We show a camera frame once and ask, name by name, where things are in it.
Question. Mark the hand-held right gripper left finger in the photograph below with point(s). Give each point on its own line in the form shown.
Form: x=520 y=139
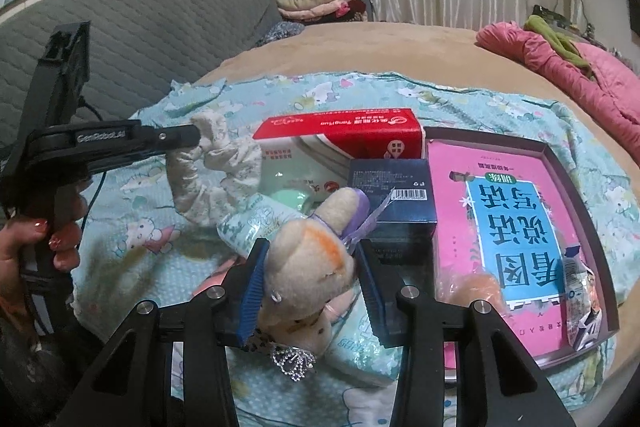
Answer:
x=252 y=294

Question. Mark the grey quilted headboard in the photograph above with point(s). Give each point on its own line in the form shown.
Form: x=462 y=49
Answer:
x=150 y=32

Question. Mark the mint green round container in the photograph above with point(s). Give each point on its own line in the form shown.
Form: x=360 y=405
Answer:
x=290 y=201

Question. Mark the snack packet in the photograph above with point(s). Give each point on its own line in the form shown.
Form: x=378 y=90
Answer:
x=580 y=302

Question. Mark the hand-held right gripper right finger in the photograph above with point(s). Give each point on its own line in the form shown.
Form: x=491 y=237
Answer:
x=372 y=302

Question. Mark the pink framed board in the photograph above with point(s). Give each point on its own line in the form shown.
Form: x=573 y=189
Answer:
x=565 y=187

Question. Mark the pink quilt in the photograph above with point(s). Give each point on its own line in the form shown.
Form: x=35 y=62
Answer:
x=550 y=72

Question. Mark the leopard print scrunchie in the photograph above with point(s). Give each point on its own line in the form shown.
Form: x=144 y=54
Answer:
x=260 y=341

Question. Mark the orange round object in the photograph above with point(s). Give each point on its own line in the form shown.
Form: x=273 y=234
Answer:
x=477 y=289

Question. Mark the printed cartoon blanket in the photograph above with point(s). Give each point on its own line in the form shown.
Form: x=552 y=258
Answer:
x=150 y=197

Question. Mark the person's left hand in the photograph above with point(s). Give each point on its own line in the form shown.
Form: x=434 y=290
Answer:
x=62 y=252

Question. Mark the red and white tissue box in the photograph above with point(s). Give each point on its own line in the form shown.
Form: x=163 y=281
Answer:
x=340 y=132

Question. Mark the dark patterned cloth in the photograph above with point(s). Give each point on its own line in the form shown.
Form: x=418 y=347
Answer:
x=282 y=32

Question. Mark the dark blue box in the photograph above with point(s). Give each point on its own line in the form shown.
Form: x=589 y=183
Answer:
x=390 y=177

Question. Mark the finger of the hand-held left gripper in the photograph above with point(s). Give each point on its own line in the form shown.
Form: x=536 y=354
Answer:
x=170 y=138

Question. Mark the pink picture book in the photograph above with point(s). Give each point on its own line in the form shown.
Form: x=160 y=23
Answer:
x=460 y=207

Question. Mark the pale green tissue packet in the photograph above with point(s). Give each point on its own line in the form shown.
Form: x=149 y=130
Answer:
x=360 y=357
x=250 y=222

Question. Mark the side table clutter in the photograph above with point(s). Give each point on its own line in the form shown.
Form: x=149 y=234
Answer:
x=565 y=9

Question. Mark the beige plush toy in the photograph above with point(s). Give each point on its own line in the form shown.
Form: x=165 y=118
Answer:
x=305 y=267

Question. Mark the green cloth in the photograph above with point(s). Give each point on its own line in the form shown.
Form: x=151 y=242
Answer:
x=560 y=42

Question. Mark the beige bed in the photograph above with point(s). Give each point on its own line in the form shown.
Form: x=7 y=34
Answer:
x=375 y=47

